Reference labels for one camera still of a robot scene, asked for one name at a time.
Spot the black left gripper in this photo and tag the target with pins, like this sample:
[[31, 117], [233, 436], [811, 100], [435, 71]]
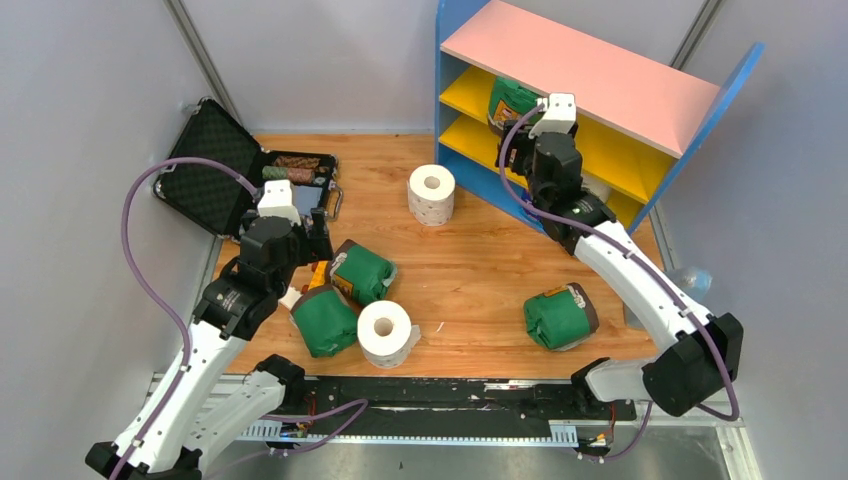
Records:
[[314, 247]]

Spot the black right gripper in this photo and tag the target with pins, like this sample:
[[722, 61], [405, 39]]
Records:
[[509, 127]]

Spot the plain green roll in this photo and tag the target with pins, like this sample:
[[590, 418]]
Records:
[[508, 101]]

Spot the cream roll brown band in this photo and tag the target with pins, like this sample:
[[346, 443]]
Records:
[[597, 187]]

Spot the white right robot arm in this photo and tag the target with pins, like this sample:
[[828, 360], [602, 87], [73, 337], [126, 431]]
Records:
[[698, 351]]

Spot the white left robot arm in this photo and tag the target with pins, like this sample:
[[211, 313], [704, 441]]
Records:
[[170, 438]]

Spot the blue shelf with coloured boards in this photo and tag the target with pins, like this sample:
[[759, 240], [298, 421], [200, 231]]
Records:
[[640, 121]]

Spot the green wrapped roll brown band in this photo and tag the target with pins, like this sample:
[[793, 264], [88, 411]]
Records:
[[360, 274]]

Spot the blue playing card deck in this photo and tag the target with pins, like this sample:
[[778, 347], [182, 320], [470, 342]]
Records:
[[307, 198]]

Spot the white toy brick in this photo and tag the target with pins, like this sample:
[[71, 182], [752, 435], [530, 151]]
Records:
[[290, 298]]

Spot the plain white paper towel roll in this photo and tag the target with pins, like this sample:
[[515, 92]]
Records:
[[430, 191]]

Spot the white paper towel roll front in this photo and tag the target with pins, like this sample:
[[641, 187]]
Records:
[[386, 334]]

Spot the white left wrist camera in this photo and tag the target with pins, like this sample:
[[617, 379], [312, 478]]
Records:
[[278, 201]]

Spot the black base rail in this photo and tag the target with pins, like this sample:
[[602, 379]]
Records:
[[449, 408]]

